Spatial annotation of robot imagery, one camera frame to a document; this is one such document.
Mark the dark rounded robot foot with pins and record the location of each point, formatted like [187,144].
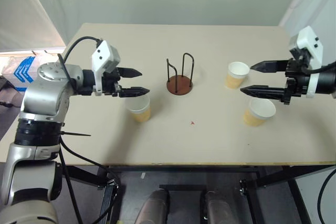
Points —
[153,207]
[216,208]

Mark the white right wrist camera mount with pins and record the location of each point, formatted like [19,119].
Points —
[312,44]

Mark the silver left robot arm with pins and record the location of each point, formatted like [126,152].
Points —
[43,95]

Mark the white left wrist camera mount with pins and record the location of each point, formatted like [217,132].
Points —
[101,56]

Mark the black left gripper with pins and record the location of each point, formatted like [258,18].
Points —
[111,83]

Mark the black zip tie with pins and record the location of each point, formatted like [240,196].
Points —
[76,134]

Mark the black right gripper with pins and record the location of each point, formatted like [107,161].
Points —
[296,77]

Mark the blue white cardboard box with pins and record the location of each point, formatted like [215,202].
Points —
[22,70]

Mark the yellow white paper cup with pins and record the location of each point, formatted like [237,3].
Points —
[140,110]
[236,75]
[258,113]

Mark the black metal table frame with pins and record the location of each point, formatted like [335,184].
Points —
[273,175]

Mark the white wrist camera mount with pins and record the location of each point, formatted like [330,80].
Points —
[101,56]
[312,44]

